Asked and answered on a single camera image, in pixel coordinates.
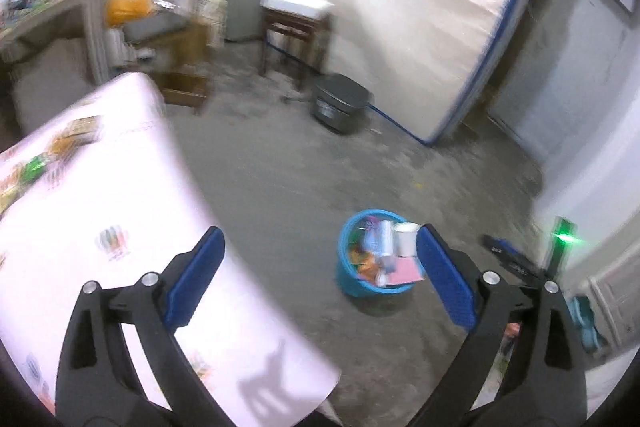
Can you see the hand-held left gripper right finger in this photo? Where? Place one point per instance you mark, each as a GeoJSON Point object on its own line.
{"type": "Point", "coordinates": [447, 277]}

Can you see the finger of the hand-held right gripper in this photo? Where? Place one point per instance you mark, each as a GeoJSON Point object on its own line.
{"type": "Point", "coordinates": [500, 247]}

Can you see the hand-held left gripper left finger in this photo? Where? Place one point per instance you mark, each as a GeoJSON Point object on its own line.
{"type": "Point", "coordinates": [195, 277]}

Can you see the pink paper packet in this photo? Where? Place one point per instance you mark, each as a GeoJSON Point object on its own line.
{"type": "Point", "coordinates": [405, 272]}

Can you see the white paper cup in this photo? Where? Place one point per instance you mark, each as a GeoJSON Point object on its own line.
{"type": "Point", "coordinates": [407, 239]}

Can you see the blue and white tissue box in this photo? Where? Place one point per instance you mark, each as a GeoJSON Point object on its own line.
{"type": "Point", "coordinates": [382, 237]}

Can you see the green chip bag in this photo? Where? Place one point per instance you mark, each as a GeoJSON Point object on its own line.
{"type": "Point", "coordinates": [362, 262]}

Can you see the blue mesh wastebasket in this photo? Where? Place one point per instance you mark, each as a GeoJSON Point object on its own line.
{"type": "Point", "coordinates": [355, 284]}

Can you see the blue slippers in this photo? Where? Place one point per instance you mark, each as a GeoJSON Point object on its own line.
{"type": "Point", "coordinates": [585, 322]}

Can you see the gold foil wrapper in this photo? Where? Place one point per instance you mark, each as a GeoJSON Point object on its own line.
{"type": "Point", "coordinates": [77, 134]}

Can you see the brown cardboard box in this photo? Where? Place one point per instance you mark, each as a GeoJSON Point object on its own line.
{"type": "Point", "coordinates": [185, 92]}

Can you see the green foil wrapper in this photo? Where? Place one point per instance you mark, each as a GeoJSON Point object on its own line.
{"type": "Point", "coordinates": [35, 169]}

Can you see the yellow snack packet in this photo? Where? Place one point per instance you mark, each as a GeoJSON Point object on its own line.
{"type": "Point", "coordinates": [12, 192]}

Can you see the grey lidded container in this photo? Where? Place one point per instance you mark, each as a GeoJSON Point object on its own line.
{"type": "Point", "coordinates": [340, 99]}

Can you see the wooden chair with black seat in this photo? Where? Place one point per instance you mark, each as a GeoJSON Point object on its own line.
{"type": "Point", "coordinates": [155, 27]}

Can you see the white mattress with blue trim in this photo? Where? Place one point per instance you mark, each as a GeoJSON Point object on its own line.
{"type": "Point", "coordinates": [400, 7]}

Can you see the dark wooden stool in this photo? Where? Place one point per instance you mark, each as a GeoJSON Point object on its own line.
{"type": "Point", "coordinates": [295, 27]}

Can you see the green and white bags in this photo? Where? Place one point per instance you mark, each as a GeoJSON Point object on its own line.
{"type": "Point", "coordinates": [212, 7]}

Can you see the orange plastic bag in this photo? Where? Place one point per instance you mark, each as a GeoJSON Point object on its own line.
{"type": "Point", "coordinates": [130, 9]}

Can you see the white foam box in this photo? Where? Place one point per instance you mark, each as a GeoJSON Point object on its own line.
{"type": "Point", "coordinates": [295, 2]}

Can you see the grey side desk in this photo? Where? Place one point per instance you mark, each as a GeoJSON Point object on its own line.
{"type": "Point", "coordinates": [50, 9]}

